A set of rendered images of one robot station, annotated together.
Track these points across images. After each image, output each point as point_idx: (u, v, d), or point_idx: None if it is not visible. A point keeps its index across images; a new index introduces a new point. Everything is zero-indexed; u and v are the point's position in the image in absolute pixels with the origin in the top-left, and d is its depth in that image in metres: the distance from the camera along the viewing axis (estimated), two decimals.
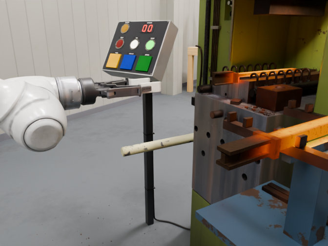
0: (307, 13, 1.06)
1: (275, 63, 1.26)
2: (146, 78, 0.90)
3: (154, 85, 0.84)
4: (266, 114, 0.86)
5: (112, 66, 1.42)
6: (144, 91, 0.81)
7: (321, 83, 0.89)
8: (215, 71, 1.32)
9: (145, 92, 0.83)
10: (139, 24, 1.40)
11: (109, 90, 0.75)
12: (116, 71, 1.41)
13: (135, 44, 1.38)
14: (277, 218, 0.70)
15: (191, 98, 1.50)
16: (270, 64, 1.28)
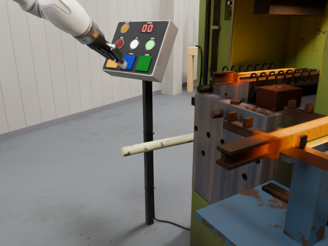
0: (307, 13, 1.06)
1: (275, 63, 1.26)
2: (124, 61, 1.23)
3: (124, 62, 1.22)
4: (266, 114, 0.86)
5: (112, 66, 1.42)
6: (120, 60, 1.18)
7: (321, 83, 0.89)
8: (215, 71, 1.32)
9: (118, 63, 1.19)
10: (139, 24, 1.40)
11: (116, 44, 1.07)
12: (116, 71, 1.41)
13: (135, 44, 1.38)
14: (277, 218, 0.70)
15: (191, 98, 1.50)
16: (270, 64, 1.28)
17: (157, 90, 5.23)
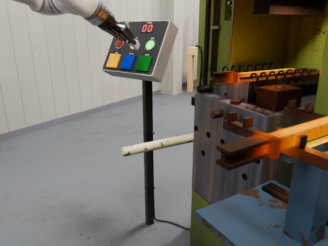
0: (307, 13, 1.06)
1: (275, 63, 1.26)
2: (137, 42, 1.26)
3: (137, 43, 1.25)
4: (266, 114, 0.86)
5: (112, 66, 1.42)
6: (132, 41, 1.21)
7: (321, 83, 0.89)
8: (215, 71, 1.32)
9: (131, 44, 1.22)
10: (139, 24, 1.40)
11: (126, 25, 1.10)
12: (116, 71, 1.41)
13: None
14: (277, 218, 0.70)
15: (191, 98, 1.50)
16: (270, 64, 1.28)
17: (157, 90, 5.23)
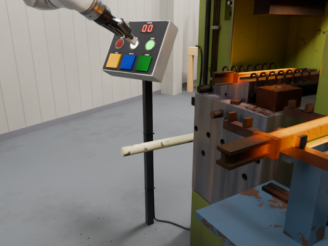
0: (307, 13, 1.06)
1: (275, 63, 1.26)
2: (134, 37, 1.24)
3: (134, 38, 1.23)
4: (266, 114, 0.86)
5: (112, 66, 1.42)
6: (129, 36, 1.19)
7: (321, 83, 0.89)
8: (215, 71, 1.32)
9: (128, 39, 1.20)
10: (139, 24, 1.40)
11: (123, 19, 1.08)
12: (116, 71, 1.41)
13: (135, 44, 1.38)
14: (277, 218, 0.70)
15: (191, 98, 1.50)
16: (270, 64, 1.28)
17: (157, 90, 5.23)
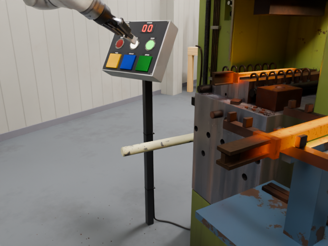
0: (307, 13, 1.06)
1: (275, 63, 1.26)
2: (134, 36, 1.24)
3: (134, 37, 1.23)
4: (266, 114, 0.86)
5: (112, 66, 1.42)
6: (129, 35, 1.19)
7: (321, 83, 0.89)
8: (215, 71, 1.32)
9: (128, 38, 1.20)
10: (139, 24, 1.40)
11: (123, 18, 1.08)
12: (116, 71, 1.41)
13: (135, 44, 1.38)
14: (277, 218, 0.70)
15: (191, 98, 1.50)
16: (270, 64, 1.28)
17: (157, 90, 5.23)
